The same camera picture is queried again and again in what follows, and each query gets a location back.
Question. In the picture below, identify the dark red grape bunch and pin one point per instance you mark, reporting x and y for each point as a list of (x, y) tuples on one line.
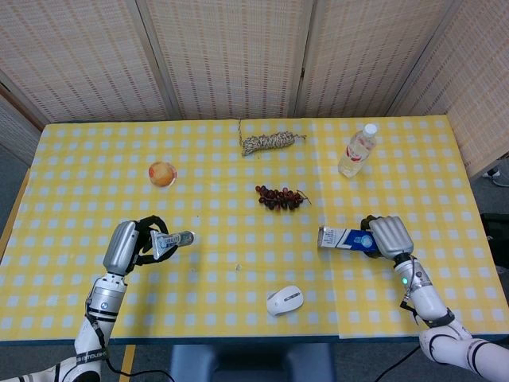
[(278, 197)]

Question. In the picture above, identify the yellow white checked tablecloth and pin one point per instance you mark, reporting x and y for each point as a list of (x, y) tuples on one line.
[(222, 302)]

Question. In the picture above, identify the white squeeze tube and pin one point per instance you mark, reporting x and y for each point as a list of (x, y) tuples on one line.
[(173, 240)]

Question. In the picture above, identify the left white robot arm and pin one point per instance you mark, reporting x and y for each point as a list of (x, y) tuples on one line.
[(99, 306)]

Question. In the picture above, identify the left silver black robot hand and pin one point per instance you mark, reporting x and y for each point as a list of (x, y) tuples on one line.
[(121, 246)]

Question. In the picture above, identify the orange fruit jelly cup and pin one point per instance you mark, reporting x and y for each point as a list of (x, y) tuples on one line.
[(162, 174)]

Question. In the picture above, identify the black bag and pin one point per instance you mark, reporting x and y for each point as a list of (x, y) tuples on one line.
[(497, 235)]

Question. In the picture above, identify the woven folding screen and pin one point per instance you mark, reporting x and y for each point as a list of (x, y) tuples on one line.
[(238, 59)]

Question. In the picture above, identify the blue white toothpaste box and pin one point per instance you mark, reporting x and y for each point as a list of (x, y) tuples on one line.
[(342, 238)]

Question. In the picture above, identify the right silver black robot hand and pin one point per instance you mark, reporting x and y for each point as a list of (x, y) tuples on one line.
[(391, 236)]

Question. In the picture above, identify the clear plastic water bottle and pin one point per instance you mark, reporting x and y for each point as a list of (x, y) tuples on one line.
[(356, 153)]

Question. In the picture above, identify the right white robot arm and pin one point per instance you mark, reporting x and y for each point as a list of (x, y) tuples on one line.
[(425, 298)]

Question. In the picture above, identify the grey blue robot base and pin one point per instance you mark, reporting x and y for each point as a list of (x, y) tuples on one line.
[(254, 364)]

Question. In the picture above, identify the white computer mouse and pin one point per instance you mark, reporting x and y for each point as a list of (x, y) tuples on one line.
[(283, 301)]

